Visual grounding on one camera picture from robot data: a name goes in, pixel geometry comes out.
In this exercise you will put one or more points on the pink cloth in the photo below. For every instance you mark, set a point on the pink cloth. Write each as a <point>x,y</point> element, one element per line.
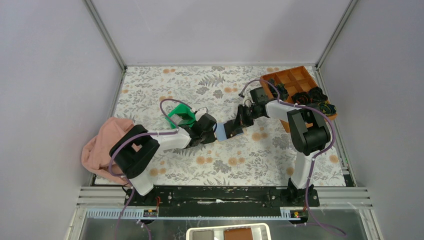
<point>95,156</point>

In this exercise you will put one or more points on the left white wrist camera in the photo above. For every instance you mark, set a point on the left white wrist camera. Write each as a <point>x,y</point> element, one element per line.
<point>200,112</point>

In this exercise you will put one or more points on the orange compartment tray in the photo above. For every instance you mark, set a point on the orange compartment tray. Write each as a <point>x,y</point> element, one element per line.
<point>295,80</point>

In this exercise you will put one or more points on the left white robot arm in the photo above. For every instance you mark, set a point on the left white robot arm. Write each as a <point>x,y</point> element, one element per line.
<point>137,148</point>

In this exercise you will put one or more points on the green plastic bin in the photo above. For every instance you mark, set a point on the green plastic bin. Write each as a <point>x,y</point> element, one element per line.
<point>181,115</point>

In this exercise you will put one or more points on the floral patterned table mat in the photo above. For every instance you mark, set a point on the floral patterned table mat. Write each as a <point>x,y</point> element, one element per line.
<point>262,156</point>

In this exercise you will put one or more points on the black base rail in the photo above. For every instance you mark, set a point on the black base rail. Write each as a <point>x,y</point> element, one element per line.
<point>222,201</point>

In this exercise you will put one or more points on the stack of cards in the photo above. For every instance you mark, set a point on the stack of cards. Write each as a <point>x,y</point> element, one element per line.
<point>178,120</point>

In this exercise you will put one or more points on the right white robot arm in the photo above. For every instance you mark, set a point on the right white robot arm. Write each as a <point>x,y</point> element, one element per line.
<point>310,134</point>

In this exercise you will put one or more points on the white device with screen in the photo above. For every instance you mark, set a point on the white device with screen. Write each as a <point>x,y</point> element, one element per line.
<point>251,231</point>

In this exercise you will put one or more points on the beige blue card holder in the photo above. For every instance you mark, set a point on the beige blue card holder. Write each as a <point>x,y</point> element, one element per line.
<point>219,132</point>

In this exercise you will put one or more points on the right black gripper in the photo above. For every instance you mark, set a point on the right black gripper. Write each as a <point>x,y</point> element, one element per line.
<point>241,120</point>

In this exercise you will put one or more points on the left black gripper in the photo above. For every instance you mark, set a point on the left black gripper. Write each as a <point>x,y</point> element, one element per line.
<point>211,138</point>

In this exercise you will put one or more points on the dark floral rolled sock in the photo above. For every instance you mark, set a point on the dark floral rolled sock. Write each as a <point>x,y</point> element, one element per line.
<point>317,95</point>
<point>326,108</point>
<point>301,98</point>
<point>278,90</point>

